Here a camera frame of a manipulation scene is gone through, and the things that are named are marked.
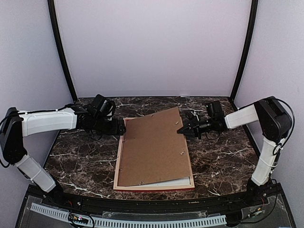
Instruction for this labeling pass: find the right black corner post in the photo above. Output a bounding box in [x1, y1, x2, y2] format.
[229, 0, 258, 102]

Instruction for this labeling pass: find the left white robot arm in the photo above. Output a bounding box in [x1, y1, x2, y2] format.
[0, 104, 126, 207]

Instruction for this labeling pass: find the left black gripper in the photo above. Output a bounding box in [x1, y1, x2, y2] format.
[93, 116, 126, 136]

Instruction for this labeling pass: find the left black corner post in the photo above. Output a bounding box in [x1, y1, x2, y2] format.
[47, 0, 78, 102]

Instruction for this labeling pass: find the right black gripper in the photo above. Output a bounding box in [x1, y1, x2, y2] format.
[177, 115, 215, 140]

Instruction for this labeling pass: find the black corner post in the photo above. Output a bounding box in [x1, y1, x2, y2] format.
[47, 0, 78, 102]
[229, 0, 258, 102]

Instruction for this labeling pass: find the white slotted cable duct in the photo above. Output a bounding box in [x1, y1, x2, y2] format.
[30, 203, 227, 228]

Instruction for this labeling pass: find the brown cardboard backing board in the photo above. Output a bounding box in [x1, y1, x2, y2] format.
[117, 106, 193, 188]

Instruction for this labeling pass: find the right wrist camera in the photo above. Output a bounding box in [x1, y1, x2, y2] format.
[206, 100, 224, 120]

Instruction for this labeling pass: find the black front rail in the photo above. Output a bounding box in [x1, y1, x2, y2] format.
[28, 186, 262, 215]

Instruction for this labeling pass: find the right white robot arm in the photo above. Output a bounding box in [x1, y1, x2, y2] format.
[177, 96, 295, 206]

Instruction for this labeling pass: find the landscape photo print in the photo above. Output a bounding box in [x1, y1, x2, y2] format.
[141, 177, 190, 187]

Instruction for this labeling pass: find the red wooden picture frame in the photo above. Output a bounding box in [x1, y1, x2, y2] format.
[113, 115, 195, 191]

